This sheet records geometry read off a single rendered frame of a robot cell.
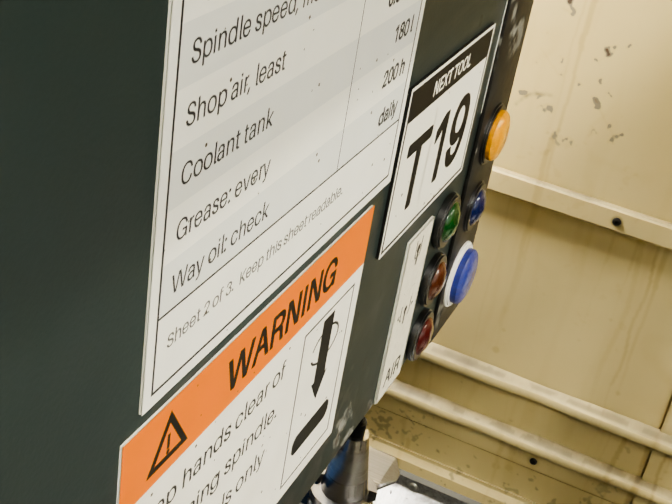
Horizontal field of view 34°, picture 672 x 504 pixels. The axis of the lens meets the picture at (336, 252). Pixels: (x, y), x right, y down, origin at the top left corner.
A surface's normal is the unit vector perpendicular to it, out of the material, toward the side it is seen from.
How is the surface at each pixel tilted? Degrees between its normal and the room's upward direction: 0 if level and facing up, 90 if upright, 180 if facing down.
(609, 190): 90
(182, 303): 90
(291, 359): 90
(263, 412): 90
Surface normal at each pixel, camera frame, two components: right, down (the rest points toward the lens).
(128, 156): 0.90, 0.33
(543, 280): -0.42, 0.41
